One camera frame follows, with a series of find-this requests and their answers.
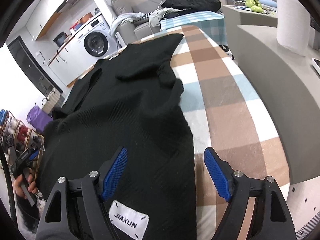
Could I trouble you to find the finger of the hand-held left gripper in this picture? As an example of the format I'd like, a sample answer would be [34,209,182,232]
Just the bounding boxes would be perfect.
[28,147,39,161]

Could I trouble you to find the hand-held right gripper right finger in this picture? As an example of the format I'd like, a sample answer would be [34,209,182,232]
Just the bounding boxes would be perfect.
[204,147,298,240]

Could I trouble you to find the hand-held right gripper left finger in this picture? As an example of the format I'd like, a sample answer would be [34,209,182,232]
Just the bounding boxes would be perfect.
[35,146,129,240]

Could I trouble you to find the black knit garment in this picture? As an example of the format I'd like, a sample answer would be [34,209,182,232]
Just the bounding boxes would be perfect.
[35,33,198,240]

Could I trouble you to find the person's left hand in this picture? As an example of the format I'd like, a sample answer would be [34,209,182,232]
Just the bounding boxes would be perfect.
[14,174,37,199]

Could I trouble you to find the wooden shoe rack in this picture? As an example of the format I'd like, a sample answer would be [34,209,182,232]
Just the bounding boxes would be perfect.
[0,109,44,165]

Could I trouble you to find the purple bag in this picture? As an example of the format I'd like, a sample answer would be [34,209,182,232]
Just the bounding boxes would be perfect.
[26,106,53,133]

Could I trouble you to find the wicker basket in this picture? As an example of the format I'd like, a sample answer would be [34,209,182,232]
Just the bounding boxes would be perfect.
[41,86,62,113]

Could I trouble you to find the checkered tablecloth table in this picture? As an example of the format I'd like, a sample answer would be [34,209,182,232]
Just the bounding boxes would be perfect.
[75,25,290,240]

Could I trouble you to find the dark oven cabinet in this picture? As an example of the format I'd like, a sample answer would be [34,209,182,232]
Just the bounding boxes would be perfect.
[7,36,63,93]

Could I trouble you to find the grey upholstered ledge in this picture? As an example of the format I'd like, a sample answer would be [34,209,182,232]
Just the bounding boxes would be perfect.
[221,4,320,184]

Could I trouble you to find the black pot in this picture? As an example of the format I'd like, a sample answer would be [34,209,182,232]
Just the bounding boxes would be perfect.
[53,32,67,47]

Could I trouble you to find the white washing machine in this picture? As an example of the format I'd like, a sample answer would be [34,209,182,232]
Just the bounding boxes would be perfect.
[75,14,120,58]

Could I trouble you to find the grey sofa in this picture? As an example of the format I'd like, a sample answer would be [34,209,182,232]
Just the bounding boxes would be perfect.
[112,0,175,48]

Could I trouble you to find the orange pot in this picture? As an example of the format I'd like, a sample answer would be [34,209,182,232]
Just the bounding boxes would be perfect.
[80,12,94,23]

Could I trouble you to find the light grey cloth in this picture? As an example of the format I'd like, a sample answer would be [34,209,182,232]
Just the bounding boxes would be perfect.
[110,12,140,37]

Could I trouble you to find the teal checked blanket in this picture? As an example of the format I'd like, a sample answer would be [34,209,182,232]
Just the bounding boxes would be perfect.
[160,11,225,53]

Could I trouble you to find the black white striped cloth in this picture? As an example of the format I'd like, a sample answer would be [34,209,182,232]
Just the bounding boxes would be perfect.
[132,12,155,22]

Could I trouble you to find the white paper towel roll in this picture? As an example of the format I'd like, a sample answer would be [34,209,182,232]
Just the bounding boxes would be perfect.
[276,0,312,57]

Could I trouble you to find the green toy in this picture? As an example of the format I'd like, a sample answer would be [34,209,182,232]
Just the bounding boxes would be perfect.
[244,0,264,13]

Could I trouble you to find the white wall cabinet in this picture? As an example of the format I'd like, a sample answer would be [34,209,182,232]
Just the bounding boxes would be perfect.
[25,0,88,40]

